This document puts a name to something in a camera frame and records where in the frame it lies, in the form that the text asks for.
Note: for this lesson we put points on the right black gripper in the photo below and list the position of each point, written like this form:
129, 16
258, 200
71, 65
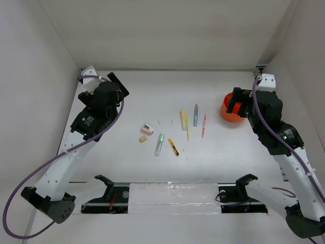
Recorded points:
240, 95

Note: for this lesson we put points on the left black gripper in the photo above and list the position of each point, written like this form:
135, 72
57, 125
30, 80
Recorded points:
87, 97

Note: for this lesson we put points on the red pen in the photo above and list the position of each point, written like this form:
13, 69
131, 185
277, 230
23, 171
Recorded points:
204, 125

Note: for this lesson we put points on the thin yellow pen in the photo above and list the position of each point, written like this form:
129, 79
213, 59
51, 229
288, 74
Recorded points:
187, 129

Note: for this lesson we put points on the yellow highlighter marker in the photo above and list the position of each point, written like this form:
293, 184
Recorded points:
183, 118

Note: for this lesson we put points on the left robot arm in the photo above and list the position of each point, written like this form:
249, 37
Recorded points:
49, 194

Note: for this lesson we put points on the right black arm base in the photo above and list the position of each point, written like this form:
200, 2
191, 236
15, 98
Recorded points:
234, 199

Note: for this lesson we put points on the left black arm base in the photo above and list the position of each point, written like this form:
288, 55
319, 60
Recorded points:
114, 200

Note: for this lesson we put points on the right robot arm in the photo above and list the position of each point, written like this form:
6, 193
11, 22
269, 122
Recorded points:
304, 214

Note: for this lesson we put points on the blue grey utility knife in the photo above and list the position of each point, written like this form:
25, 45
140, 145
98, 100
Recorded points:
195, 117

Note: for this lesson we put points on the pink white eraser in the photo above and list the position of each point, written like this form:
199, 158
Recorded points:
147, 129

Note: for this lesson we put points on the small tan eraser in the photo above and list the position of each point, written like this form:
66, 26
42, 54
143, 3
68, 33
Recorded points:
142, 139

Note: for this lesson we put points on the green clear highlighter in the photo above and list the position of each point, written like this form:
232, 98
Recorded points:
159, 145

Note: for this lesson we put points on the yellow black utility knife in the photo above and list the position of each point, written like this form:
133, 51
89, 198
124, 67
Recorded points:
175, 150

